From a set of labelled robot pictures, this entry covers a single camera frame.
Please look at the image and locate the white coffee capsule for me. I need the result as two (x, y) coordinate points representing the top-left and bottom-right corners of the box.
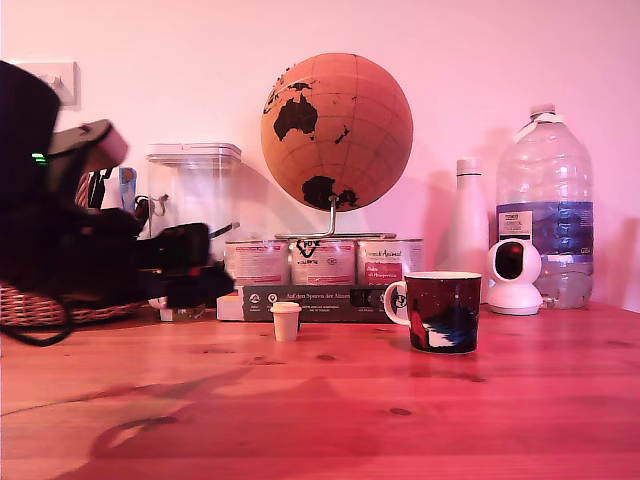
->
(269, 301), (303, 343)

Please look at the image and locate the dark printed coffee mug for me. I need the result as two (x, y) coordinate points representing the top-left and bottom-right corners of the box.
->
(383, 271), (483, 355)

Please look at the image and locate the white mug with green print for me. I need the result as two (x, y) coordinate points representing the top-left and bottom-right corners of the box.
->
(147, 295), (207, 323)

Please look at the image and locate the white labelled tin can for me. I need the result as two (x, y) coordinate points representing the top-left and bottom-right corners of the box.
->
(356, 238), (426, 287)
(288, 238), (358, 287)
(224, 239), (290, 287)

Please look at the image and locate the clear plastic lidded container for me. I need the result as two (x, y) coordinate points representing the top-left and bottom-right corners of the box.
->
(146, 142), (244, 262)

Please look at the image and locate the dark flat cardboard box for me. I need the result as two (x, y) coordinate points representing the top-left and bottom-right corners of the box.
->
(216, 283), (401, 324)

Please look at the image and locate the blue and white packet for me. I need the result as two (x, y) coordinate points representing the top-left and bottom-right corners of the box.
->
(118, 166), (139, 212)

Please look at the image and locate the black pen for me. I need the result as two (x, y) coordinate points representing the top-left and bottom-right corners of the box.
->
(93, 168), (114, 209)

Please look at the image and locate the cork globe on metal stand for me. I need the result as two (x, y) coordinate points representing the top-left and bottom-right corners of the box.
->
(260, 52), (415, 242)

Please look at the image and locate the white slim bottle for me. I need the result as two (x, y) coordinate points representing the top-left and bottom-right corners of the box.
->
(439, 157), (491, 304)

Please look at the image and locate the large clear water bottle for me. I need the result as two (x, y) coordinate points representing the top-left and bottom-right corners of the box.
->
(495, 103), (596, 310)

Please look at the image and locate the black long-handled scoop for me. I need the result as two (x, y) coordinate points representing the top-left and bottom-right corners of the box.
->
(208, 222), (242, 242)

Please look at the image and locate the wicker basket with handle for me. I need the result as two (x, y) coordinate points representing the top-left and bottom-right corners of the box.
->
(0, 172), (147, 327)

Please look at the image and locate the black cable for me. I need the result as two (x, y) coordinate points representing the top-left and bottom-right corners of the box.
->
(0, 293), (74, 348)

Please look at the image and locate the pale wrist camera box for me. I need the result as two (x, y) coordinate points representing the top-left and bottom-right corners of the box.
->
(49, 118), (131, 166)

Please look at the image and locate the white wall switch plate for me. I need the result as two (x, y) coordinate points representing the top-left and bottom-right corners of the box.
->
(19, 60), (81, 109)

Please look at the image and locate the small white round camera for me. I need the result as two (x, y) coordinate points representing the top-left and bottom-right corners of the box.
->
(485, 237), (545, 316)

